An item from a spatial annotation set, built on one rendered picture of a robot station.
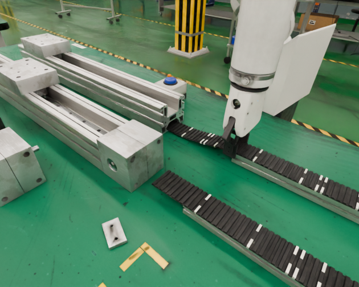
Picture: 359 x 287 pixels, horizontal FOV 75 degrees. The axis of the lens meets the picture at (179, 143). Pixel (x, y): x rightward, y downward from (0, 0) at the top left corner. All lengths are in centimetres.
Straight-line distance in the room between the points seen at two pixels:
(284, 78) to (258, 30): 35
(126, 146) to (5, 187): 24
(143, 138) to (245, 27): 27
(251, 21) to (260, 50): 5
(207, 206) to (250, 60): 27
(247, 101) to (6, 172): 46
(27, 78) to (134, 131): 36
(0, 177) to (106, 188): 19
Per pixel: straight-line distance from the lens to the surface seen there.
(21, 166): 54
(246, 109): 47
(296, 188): 56
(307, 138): 74
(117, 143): 47
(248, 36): 44
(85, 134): 54
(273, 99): 79
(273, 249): 42
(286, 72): 75
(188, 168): 55
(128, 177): 47
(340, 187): 57
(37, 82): 77
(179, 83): 80
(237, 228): 42
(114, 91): 73
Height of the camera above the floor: 116
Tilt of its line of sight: 38 degrees down
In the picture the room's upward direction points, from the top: 2 degrees clockwise
